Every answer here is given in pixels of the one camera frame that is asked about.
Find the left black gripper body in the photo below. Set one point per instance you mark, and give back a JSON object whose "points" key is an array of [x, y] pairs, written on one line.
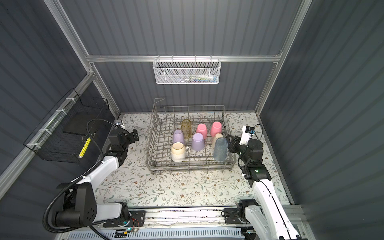
{"points": [[129, 139]]}

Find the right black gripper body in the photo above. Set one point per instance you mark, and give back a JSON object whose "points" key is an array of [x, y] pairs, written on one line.
{"points": [[242, 150]]}

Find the blue transparent cup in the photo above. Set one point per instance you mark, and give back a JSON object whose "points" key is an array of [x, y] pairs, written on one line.
{"points": [[220, 150]]}

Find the beige plastic cup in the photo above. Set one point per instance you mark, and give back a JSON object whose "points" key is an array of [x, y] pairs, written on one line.
{"points": [[215, 138]]}

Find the pink plastic cup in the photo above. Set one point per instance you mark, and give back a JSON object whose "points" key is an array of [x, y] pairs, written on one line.
{"points": [[216, 128], [202, 129]]}

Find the large lilac plastic cup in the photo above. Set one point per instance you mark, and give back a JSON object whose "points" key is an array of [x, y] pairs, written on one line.
{"points": [[198, 142]]}

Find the yellow transparent cup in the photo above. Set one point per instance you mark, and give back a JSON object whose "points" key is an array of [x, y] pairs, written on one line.
{"points": [[186, 127]]}

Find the small lilac plastic cup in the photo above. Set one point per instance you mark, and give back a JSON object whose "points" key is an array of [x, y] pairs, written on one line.
{"points": [[178, 137]]}

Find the white ceramic mug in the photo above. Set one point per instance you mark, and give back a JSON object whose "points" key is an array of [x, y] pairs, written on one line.
{"points": [[179, 152]]}

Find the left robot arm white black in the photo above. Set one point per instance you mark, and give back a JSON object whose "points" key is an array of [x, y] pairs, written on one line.
{"points": [[75, 206]]}

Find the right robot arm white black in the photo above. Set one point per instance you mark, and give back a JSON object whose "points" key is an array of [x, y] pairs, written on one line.
{"points": [[265, 214]]}

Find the yellow brush in basket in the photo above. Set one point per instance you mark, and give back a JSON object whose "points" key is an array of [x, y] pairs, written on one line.
{"points": [[84, 148]]}

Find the floral table mat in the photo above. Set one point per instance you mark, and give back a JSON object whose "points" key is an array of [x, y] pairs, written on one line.
{"points": [[134, 184]]}

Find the items in white basket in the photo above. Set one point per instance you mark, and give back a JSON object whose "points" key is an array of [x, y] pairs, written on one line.
{"points": [[210, 79]]}

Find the white vented front panel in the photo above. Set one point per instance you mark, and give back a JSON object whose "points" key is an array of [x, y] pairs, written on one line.
{"points": [[215, 233]]}

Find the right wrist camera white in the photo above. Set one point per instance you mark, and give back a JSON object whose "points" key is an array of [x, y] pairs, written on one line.
{"points": [[248, 131]]}

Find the grey wire dish rack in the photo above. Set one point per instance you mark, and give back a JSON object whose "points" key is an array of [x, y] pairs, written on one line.
{"points": [[165, 120]]}

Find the black wire wall basket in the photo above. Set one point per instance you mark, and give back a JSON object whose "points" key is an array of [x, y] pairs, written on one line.
{"points": [[62, 136]]}

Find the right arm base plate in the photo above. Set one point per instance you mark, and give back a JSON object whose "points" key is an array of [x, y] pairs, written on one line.
{"points": [[231, 216]]}

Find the white mesh wall basket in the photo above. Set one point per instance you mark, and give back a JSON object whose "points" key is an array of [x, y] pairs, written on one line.
{"points": [[168, 72]]}

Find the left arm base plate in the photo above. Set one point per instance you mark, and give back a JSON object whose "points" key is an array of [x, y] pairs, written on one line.
{"points": [[136, 219]]}

